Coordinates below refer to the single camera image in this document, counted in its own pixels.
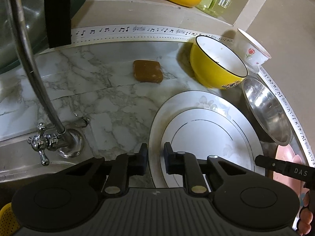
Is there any pink pig-shaped plate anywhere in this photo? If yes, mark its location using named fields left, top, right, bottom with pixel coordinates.
left=272, top=144, right=311, bottom=227

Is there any small white rimmed plate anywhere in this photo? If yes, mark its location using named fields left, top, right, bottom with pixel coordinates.
left=150, top=108, right=265, bottom=188

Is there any large white floral plate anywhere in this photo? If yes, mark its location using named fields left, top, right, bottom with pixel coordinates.
left=148, top=91, right=265, bottom=188

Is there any large stainless steel bowl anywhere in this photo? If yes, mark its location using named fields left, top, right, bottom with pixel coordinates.
left=239, top=76, right=292, bottom=146

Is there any chrome kitchen faucet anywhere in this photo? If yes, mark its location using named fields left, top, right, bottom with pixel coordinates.
left=4, top=0, right=85, bottom=166

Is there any person's right hand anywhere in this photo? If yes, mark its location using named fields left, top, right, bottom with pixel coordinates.
left=297, top=192, right=313, bottom=235

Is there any yellow ceramic bowl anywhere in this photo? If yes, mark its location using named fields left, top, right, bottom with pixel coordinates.
left=190, top=35, right=248, bottom=89

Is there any white heart-pattern bowl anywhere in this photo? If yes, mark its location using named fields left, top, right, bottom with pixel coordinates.
left=233, top=28, right=271, bottom=74

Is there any yellow sink strainer basket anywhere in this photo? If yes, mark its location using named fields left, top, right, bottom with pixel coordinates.
left=0, top=203, right=20, bottom=236

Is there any black lid stand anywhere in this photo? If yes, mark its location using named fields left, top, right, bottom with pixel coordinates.
left=44, top=0, right=71, bottom=49

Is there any glass pot lid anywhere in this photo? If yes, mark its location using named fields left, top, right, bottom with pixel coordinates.
left=1, top=0, right=86, bottom=74

